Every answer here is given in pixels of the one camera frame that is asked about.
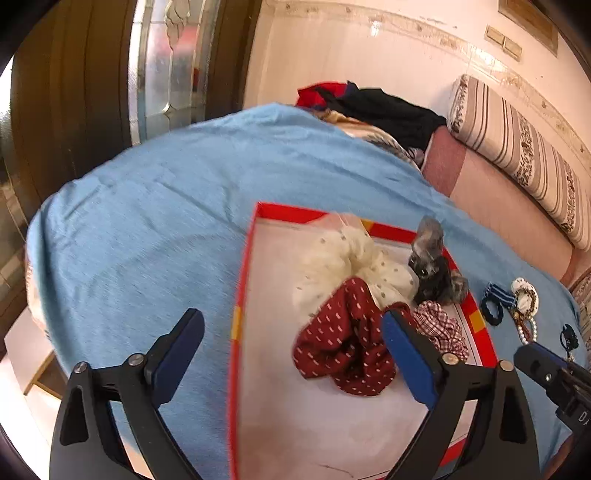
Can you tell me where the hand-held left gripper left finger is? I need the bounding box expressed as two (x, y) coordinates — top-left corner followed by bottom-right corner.
(50, 308), (206, 480)

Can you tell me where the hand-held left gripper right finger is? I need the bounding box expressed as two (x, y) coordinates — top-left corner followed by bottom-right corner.
(381, 308), (541, 480)

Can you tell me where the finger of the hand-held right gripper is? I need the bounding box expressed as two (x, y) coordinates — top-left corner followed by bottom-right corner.
(513, 344), (561, 403)
(534, 344), (573, 371)

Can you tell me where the dark red dotted scrunchie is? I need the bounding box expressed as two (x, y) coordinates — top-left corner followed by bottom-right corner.
(292, 277), (399, 398)

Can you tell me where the blue striped hair tie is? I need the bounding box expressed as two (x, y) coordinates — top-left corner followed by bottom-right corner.
(482, 282), (515, 308)

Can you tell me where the red cardboard box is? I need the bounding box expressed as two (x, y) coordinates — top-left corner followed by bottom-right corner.
(228, 200), (499, 480)

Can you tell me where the black hair clip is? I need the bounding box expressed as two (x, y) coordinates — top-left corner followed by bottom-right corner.
(560, 323), (581, 361)

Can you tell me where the red checkered scrunchie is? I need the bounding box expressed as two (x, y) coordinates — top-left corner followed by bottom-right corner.
(411, 300), (471, 363)

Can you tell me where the striped floral seat cushion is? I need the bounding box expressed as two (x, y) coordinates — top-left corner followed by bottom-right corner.
(570, 270), (591, 352)

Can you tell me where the grey furry scrunchie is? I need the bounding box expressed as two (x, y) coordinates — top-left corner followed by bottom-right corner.
(406, 215), (469, 305)

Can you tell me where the light blue blanket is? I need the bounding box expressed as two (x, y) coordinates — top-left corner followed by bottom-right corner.
(25, 102), (583, 480)

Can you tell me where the white dotted scrunchie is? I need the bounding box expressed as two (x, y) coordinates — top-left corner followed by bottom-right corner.
(293, 226), (421, 319)

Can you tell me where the wooden stool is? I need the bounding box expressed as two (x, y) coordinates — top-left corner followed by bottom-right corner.
(4, 314), (65, 400)

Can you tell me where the pink quilted sofa cushion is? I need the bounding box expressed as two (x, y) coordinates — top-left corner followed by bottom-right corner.
(422, 127), (578, 283)

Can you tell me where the striped floral bolster pillow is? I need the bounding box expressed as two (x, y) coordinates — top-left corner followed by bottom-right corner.
(445, 74), (591, 252)

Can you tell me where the cream patterned cloth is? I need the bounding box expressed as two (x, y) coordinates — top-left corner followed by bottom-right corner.
(316, 108), (416, 162)

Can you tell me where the black clothes pile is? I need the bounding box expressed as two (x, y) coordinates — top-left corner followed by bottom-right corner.
(323, 80), (448, 151)

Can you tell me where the brown wooden wardrobe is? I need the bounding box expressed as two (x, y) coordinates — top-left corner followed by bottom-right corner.
(0, 0), (262, 296)

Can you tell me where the red cloth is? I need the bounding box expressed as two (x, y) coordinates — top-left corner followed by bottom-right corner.
(295, 82), (349, 110)

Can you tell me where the wardrobe mirror panel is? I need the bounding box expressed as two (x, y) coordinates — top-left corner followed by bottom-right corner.
(128, 0), (218, 146)

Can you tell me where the dark blue hair tie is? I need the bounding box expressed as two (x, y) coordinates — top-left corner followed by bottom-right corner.
(480, 298), (505, 327)

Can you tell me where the wooden wall frame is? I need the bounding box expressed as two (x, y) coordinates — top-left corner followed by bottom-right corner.
(498, 0), (559, 57)

